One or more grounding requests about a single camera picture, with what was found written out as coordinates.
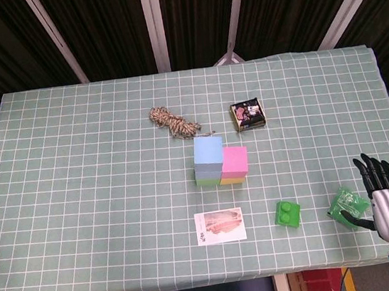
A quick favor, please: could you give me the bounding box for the black gold meat tin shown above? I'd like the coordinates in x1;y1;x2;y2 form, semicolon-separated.
228;95;268;133

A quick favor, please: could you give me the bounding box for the green plastic stud brick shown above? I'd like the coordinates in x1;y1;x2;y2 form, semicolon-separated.
272;199;304;230

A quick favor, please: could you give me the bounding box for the green snack packet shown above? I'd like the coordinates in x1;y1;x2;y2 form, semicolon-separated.
323;183;375;235

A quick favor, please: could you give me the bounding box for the yellow foam cube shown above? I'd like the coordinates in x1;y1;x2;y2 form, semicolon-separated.
218;174;247;187

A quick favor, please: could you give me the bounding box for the printed postcard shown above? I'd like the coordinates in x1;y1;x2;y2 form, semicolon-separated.
193;206;248;248

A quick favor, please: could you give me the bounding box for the green foam cube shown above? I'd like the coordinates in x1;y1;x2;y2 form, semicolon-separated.
196;175;224;190

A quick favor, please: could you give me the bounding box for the dark brown curtain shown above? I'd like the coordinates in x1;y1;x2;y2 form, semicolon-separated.
0;0;389;171

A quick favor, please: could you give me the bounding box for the red plastic crate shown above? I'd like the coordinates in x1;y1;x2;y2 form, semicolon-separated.
299;265;348;291

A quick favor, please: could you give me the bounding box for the pink foam cube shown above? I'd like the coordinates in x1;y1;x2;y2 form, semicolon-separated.
218;144;252;181

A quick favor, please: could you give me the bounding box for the light blue foam cube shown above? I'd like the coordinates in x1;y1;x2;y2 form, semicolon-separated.
194;168;225;183
190;133;228;176

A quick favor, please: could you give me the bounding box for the green checked tablecloth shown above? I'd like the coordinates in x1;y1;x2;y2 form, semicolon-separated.
0;41;389;291

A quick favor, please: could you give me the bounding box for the braided rope bundle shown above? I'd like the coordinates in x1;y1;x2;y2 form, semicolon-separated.
147;101;203;144

